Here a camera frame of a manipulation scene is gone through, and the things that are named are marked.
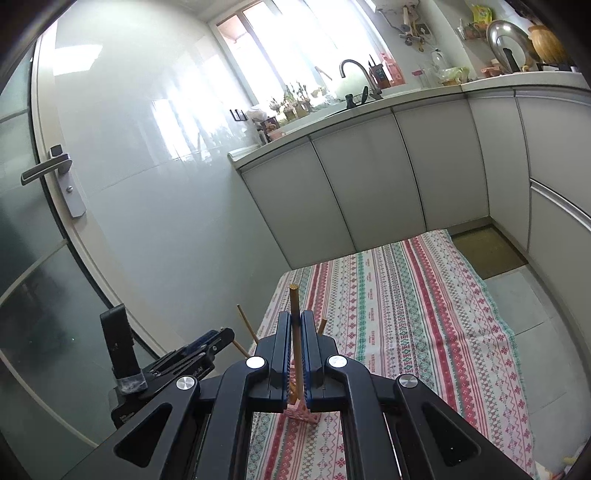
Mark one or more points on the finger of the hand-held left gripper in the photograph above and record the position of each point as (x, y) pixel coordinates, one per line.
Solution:
(203, 340)
(219, 346)

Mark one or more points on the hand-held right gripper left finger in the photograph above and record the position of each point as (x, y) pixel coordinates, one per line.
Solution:
(284, 350)

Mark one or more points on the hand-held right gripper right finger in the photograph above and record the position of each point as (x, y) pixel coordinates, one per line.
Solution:
(310, 355)

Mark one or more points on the wooden chopstick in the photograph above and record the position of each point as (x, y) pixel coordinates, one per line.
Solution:
(240, 349)
(295, 323)
(322, 326)
(248, 325)

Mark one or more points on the pink perforated basket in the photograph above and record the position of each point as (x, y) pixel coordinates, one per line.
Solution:
(300, 414)

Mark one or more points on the striped patterned tablecloth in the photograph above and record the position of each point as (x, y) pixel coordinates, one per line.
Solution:
(415, 323)

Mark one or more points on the frosted glass door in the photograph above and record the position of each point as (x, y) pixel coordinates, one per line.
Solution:
(27, 277)

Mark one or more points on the white kitchen cabinet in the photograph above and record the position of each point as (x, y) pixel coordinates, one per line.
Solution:
(369, 175)

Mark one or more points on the brown floor mat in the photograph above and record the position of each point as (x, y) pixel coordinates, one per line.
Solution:
(489, 251)

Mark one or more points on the row of small potted plants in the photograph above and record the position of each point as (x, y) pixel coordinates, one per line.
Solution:
(295, 104)

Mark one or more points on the curved metal faucet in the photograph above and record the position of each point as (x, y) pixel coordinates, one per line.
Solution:
(351, 62)

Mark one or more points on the kitchen window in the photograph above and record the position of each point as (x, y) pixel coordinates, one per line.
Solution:
(286, 46)

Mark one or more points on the clear glass bottle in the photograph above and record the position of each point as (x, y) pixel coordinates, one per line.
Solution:
(438, 59)

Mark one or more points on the hanging kitchen tools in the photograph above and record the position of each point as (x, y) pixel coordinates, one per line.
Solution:
(413, 27)

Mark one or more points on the steel pot lid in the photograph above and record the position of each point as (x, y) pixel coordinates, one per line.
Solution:
(505, 44)

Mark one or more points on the yellow packet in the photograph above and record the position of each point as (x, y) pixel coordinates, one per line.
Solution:
(481, 14)

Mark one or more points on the black wall hook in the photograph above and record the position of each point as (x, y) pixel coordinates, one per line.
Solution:
(238, 114)

